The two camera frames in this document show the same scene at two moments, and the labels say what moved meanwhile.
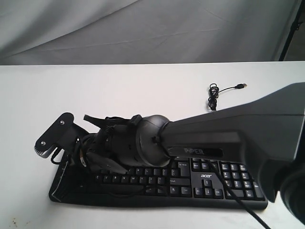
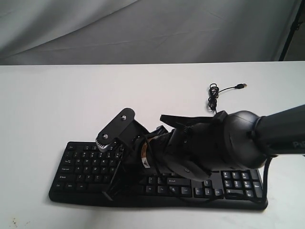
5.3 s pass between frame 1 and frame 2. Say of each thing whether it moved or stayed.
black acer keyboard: stayed
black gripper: moved
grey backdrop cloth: stayed
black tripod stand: stayed
